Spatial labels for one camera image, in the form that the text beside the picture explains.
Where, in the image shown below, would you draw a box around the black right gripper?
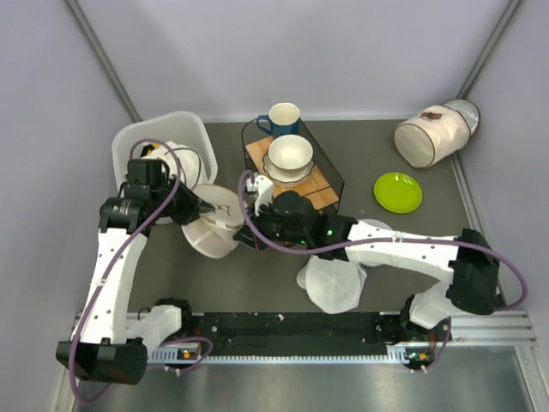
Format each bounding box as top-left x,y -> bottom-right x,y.
236,197 -> 311,252

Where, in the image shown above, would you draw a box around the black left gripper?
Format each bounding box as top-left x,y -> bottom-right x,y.
150,173 -> 214,226

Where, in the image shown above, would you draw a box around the white mesh bra laundry bag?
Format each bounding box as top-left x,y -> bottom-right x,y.
181,184 -> 244,259

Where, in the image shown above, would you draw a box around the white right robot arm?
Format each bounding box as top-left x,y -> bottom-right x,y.
235,191 -> 501,340

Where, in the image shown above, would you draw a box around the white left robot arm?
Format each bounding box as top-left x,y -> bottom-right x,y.
56,154 -> 214,385

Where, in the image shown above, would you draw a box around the white plastic laundry basket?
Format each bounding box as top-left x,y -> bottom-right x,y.
112,112 -> 218,185

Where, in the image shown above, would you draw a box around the white mesh bag grey trim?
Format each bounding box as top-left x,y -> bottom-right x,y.
296,218 -> 394,315

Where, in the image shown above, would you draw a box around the white clothes in basket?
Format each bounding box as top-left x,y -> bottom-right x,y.
144,142 -> 207,189

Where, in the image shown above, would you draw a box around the white scalloped saucer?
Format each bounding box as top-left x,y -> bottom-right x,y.
262,154 -> 315,188

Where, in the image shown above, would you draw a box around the white ceramic bowl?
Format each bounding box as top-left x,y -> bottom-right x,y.
268,135 -> 314,170

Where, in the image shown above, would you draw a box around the blue white mug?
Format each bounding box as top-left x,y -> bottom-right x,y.
255,102 -> 301,138

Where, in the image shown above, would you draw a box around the lime green plate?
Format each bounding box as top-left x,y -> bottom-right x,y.
373,172 -> 423,214

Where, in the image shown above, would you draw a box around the beige cylindrical fabric hamper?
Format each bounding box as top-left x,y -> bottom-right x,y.
394,100 -> 480,169

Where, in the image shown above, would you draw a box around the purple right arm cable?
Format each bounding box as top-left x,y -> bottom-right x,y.
238,170 -> 528,373

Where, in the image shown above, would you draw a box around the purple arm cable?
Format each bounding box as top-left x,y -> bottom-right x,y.
238,170 -> 528,373
68,137 -> 214,403

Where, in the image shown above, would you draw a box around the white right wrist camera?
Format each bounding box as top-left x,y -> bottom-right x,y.
245,174 -> 274,216

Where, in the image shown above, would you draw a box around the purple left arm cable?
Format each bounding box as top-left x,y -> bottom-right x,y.
68,137 -> 214,403

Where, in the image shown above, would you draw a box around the black wire wooden shelf rack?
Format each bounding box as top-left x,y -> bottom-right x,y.
240,120 -> 345,215

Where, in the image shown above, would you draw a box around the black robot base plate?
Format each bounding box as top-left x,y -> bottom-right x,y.
175,312 -> 448,356

